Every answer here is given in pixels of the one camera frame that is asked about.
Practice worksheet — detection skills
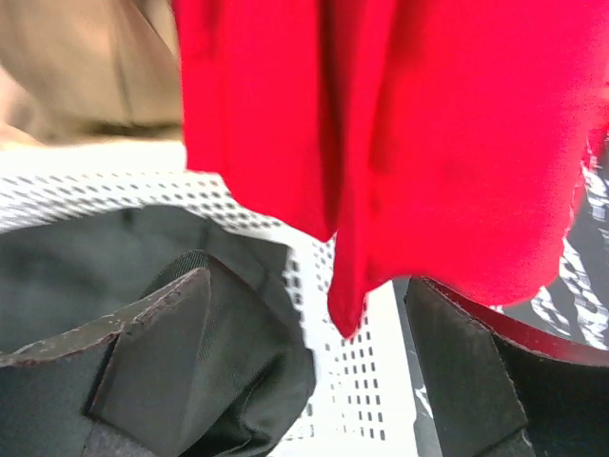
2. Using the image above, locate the black skirt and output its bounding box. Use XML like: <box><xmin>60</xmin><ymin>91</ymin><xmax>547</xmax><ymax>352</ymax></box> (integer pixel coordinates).
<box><xmin>1</xmin><ymin>206</ymin><xmax>316</xmax><ymax>456</ymax></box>

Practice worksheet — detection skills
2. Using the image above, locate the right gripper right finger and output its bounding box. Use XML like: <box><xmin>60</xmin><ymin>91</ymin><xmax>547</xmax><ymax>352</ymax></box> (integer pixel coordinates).
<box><xmin>404</xmin><ymin>279</ymin><xmax>608</xmax><ymax>457</ymax></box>

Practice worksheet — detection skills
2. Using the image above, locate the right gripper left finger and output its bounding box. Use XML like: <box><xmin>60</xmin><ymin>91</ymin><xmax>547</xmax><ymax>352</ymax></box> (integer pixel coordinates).
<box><xmin>1</xmin><ymin>268</ymin><xmax>209</xmax><ymax>456</ymax></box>

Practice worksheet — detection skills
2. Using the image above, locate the khaki skirt white lining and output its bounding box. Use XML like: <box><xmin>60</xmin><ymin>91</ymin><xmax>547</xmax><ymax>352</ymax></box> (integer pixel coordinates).
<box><xmin>1</xmin><ymin>1</ymin><xmax>182</xmax><ymax>149</ymax></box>

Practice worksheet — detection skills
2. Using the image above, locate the white plastic mesh basket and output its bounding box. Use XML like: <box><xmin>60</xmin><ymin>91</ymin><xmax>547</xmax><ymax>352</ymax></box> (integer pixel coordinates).
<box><xmin>1</xmin><ymin>141</ymin><xmax>440</xmax><ymax>456</ymax></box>

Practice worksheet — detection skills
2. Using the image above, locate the plain red skirt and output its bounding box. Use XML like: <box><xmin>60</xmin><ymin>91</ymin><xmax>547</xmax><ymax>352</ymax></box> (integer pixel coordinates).
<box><xmin>173</xmin><ymin>1</ymin><xmax>608</xmax><ymax>337</ymax></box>

